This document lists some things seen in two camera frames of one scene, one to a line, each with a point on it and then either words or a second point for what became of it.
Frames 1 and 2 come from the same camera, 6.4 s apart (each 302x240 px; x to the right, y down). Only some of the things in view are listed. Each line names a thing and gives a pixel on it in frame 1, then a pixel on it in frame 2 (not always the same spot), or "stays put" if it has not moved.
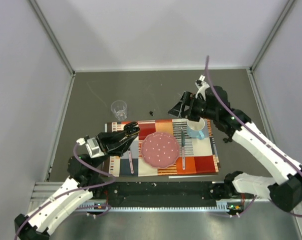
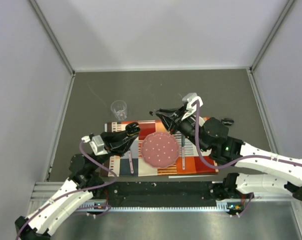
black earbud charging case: [131, 128] stays put
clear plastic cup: [119, 109] stays put
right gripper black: [189, 99] to [171, 123]
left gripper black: [110, 142] stays put
